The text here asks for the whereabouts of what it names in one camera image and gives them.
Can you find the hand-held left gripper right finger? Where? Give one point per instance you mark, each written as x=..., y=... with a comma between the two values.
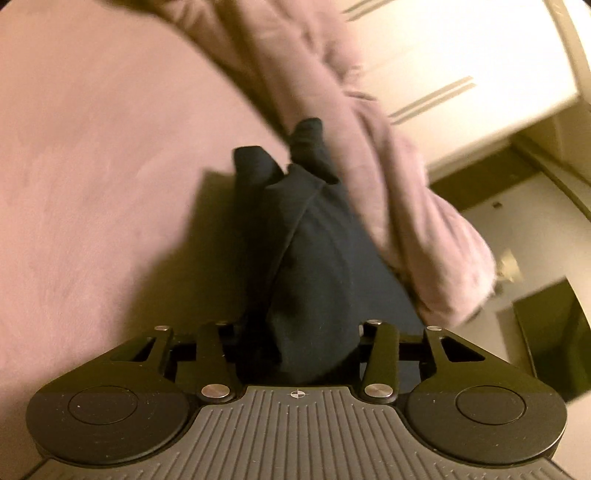
x=383, y=350

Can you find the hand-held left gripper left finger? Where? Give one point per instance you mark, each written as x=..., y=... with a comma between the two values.
x=212, y=350

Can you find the dark navy zip jacket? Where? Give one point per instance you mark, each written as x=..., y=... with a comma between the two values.
x=314, y=258

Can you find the dark glossy box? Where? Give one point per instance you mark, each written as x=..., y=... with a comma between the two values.
x=554, y=341

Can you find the pink duvet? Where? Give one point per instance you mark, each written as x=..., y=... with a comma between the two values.
x=378, y=175

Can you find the pink bed sheet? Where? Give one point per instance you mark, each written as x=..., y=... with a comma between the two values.
x=92, y=161

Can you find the white wardrobe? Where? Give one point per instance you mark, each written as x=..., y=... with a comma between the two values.
x=461, y=55

